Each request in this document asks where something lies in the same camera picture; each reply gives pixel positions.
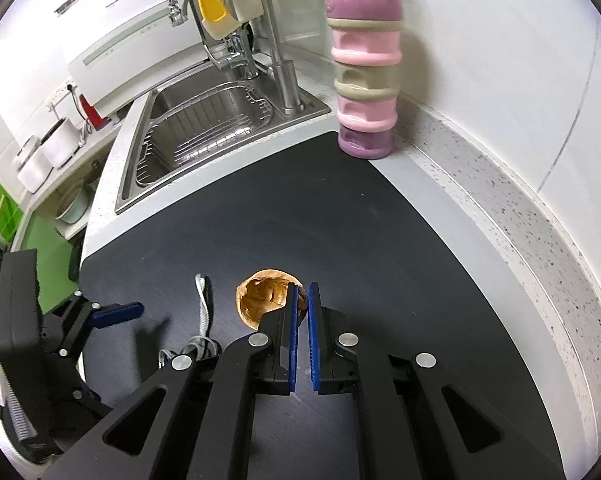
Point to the short chrome faucet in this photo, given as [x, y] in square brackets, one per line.
[235, 57]

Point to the white wall socket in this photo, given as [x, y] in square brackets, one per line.
[60, 95]

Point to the green cabinet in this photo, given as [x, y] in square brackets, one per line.
[50, 247]

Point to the pink purple stacked container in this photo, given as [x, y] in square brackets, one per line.
[365, 85]

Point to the pale green bowl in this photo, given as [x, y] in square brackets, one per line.
[74, 205]

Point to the tall chrome faucet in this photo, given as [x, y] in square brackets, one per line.
[288, 85]

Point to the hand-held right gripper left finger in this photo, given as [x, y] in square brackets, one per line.
[294, 335]

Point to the stainless steel sink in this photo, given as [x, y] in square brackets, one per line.
[200, 135]

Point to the brown walnut shell half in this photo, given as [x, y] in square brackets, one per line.
[260, 296]

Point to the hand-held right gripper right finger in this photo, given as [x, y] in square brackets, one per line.
[313, 340]

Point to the white kitchen appliance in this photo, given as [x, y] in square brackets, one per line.
[60, 142]
[33, 166]

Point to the black table mat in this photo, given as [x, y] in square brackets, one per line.
[330, 220]

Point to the yellow white hanging holder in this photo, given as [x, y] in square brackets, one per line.
[215, 7]

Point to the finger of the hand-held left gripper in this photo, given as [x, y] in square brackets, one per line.
[90, 401]
[118, 312]

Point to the large white countertop appliance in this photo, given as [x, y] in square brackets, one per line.
[125, 35]

